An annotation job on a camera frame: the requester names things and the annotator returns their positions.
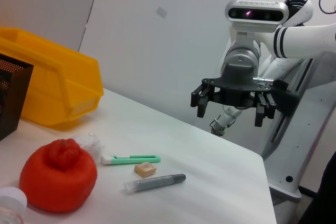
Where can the green white toothbrush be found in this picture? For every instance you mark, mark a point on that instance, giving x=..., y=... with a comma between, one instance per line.
x=131, y=159

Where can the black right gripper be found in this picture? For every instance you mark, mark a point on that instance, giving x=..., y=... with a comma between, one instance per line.
x=236, y=90

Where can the red ball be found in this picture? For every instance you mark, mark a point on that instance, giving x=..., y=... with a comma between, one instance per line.
x=57, y=182

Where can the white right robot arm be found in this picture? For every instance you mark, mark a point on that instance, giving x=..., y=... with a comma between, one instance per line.
x=302, y=40

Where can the black mesh pen holder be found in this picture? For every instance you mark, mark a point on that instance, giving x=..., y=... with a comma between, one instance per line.
x=10, y=103

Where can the white robot torso column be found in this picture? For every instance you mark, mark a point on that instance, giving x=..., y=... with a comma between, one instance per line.
x=302, y=155

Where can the grey glitter pen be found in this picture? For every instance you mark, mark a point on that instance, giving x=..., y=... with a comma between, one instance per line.
x=155, y=183

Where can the clear green-label water bottle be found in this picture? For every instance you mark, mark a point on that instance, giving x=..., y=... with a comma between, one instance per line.
x=10, y=200

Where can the tan eraser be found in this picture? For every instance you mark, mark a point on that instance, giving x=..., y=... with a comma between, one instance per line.
x=145, y=170

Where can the yellow plastic storage bin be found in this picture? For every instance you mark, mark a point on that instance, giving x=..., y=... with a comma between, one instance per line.
x=65, y=77

